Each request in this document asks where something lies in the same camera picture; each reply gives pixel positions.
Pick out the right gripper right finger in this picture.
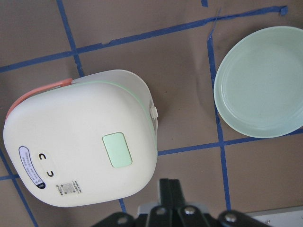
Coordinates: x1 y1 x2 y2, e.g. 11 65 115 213
169 179 186 210

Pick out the green plate near potato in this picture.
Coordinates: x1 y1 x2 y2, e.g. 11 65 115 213
214 26 303 138

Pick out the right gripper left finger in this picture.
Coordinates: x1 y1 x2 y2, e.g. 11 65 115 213
159 178 171 212

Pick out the white rice cooker pink handle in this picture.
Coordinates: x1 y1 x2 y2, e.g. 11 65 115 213
3 70 158 207

